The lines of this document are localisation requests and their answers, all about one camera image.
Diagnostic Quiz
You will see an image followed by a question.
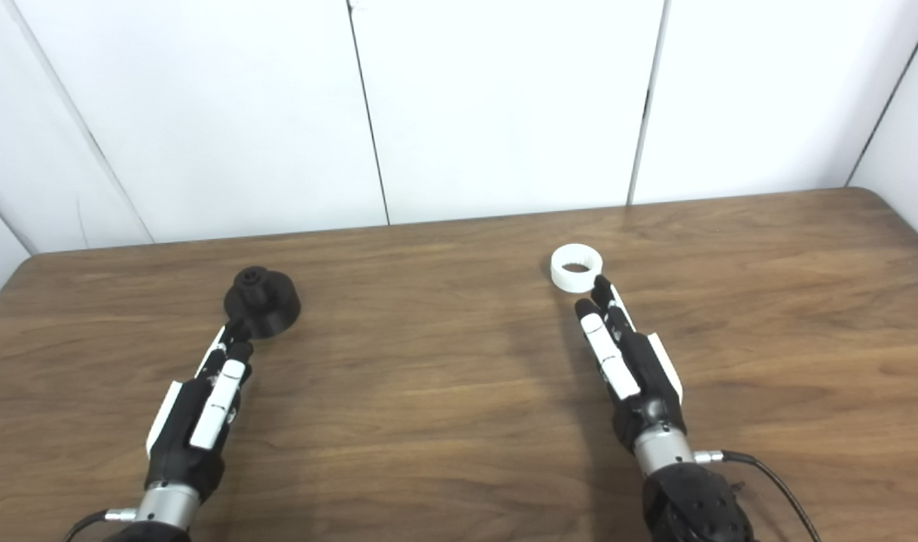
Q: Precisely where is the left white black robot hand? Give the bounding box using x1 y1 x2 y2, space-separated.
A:
144 320 255 502

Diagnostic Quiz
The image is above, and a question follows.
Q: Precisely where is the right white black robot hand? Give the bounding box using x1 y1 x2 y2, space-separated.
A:
575 275 688 454

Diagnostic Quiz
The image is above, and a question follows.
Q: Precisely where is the white toothed plastic ring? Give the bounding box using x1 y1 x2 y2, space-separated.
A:
550 245 604 293

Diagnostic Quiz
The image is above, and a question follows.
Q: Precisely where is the round black plastic part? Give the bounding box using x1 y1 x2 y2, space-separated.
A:
224 266 302 340

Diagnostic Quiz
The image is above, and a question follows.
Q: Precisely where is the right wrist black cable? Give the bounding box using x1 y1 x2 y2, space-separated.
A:
694 449 822 542

